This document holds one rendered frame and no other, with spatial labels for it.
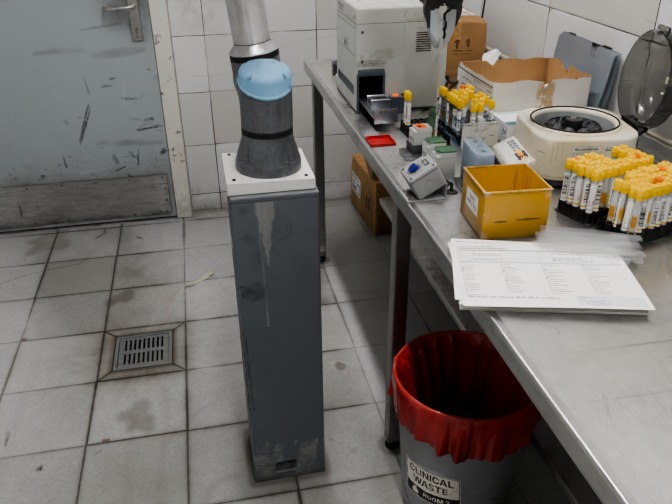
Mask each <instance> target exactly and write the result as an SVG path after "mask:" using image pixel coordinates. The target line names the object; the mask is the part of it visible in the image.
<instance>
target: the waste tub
mask: <svg viewBox="0 0 672 504"><path fill-rule="evenodd" d="M463 169H464V176H463V187H462V198H461V209H460V212H461V214H462V215H463V216H464V218H465V219H466V221H467V222H468V224H469V225H470V226H471V228H472V229H473V231H474V232H475V234H476V235H477V236H478V238H479V239H480V240H495V239H508V238H522V237H535V231H539V232H540V225H547V219H548V213H549V207H550V200H551V194H552V191H553V190H554V189H553V188H552V187H551V186H550V185H549V184H548V183H547V182H546V181H545V180H544V179H543V178H542V177H541V176H540V175H538V174H537V173H536V172H535V171H534V170H533V169H532V168H531V167H530V166H529V165H528V164H527V163H519V164H502V165H486V166H469V167H463Z"/></svg>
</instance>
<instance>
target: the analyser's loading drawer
mask: <svg viewBox="0 0 672 504"><path fill-rule="evenodd" d="M359 102H360V103H361V104H362V105H363V107H364V108H365V109H366V110H367V111H368V113H369V114H370V115H371V116H372V117H373V119H374V124H385V123H397V122H398V108H391V99H386V94H380V95H367V96H363V97H359Z"/></svg>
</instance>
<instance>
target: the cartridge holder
mask: <svg viewBox="0 0 672 504"><path fill-rule="evenodd" d="M399 153H400V154H401V155H402V157H403V158H404V159H405V160H412V159H418V158H420V157H421V156H422V145H413V144H412V143H411V142H410V141H409V139H408V140H407V141H406V148H399Z"/></svg>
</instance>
